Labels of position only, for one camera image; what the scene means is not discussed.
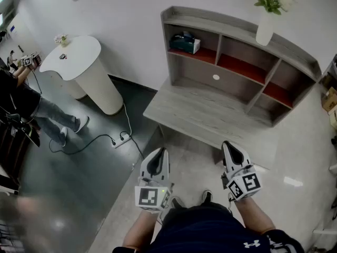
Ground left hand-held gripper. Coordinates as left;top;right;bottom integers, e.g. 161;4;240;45
134;147;175;215

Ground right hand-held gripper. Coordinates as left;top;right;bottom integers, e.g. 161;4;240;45
220;141;262;202

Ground grey wooden shelf desk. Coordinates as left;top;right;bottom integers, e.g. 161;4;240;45
160;5;323;128

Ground green tissues pack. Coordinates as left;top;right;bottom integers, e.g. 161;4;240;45
168;31;202;55

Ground person's right forearm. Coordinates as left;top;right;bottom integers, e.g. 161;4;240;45
233;196;276;235

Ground person's left forearm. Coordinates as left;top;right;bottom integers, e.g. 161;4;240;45
122;209;162;250

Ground grey wooden table top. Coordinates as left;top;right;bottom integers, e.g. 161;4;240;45
142;76;280;171

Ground person's left shoe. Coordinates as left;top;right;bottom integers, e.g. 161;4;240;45
171;196;188;209

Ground person's shoe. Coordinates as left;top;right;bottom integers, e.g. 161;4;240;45
171;196;188;209
201;189;214;204

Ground white power strip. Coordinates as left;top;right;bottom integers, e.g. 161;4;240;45
111;133;132;149

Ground person's right shoe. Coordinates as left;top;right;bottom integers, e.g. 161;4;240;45
201;189;214;204

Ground person's navy clothing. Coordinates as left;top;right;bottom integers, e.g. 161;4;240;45
112;202;306;253

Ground cardboard box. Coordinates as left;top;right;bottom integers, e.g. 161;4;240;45
321;86;337;113

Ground small potted pink flowers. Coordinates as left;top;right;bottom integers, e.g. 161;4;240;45
53;33;70;48

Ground white power cable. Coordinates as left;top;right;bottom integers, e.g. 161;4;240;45
122;102;133;137

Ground black power cable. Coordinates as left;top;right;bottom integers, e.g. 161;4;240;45
48;133;125;155

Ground white round pedestal table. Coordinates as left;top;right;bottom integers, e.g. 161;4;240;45
38;35;125;116

